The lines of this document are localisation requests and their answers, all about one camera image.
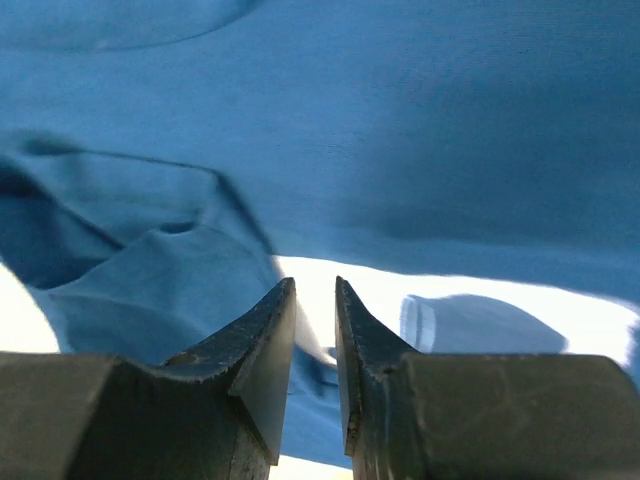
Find blue t shirt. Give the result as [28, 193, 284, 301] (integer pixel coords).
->
[1, 1, 639, 471]

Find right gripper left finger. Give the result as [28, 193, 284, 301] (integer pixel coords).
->
[1, 278, 296, 479]

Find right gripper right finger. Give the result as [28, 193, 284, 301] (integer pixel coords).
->
[335, 279, 639, 479]

